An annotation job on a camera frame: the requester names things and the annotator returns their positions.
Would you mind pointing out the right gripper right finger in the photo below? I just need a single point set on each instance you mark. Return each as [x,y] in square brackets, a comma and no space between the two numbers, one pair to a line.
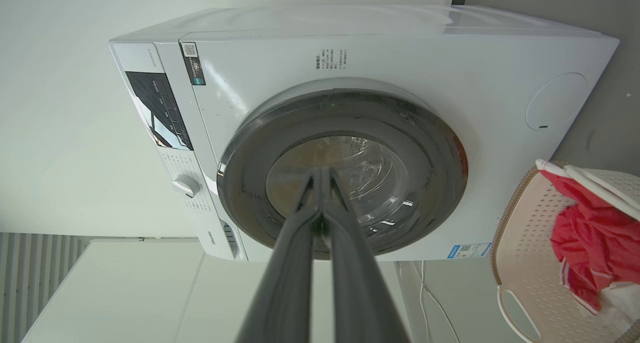
[357,293]

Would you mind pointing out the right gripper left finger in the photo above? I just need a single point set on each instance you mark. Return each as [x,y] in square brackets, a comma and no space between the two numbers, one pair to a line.
[285,283]

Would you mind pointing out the round grey washing machine door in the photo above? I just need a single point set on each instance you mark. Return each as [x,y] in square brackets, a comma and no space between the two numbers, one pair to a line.
[240,183]

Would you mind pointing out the steel washing drum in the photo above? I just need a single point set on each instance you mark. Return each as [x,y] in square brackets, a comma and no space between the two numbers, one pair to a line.
[380,183]

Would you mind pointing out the white front-load washing machine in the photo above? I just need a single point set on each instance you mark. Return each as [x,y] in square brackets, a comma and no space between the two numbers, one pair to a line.
[280,68]

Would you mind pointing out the blue energy label sticker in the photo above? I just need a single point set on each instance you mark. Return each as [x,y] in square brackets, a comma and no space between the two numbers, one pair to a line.
[470,250]

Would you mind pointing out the white round control knob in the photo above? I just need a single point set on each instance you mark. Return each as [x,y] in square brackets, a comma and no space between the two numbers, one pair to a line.
[186,185]

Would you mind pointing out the beige perforated laundry basket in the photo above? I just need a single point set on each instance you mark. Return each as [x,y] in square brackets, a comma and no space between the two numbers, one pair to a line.
[530,263]

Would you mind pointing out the black display panel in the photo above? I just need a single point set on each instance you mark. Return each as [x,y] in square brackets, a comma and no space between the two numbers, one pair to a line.
[160,108]

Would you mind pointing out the dark QR code sticker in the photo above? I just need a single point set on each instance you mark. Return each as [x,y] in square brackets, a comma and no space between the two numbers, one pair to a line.
[194,65]

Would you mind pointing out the red garment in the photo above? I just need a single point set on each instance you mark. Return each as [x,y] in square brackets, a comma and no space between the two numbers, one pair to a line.
[590,243]

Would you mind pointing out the grey window blind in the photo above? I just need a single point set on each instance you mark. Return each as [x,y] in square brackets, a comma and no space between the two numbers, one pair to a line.
[35,273]

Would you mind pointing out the white garment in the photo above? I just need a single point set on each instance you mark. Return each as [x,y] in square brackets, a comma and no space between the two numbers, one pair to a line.
[620,298]

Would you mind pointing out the round filter cover flap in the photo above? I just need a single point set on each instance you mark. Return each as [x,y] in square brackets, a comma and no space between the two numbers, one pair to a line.
[556,100]

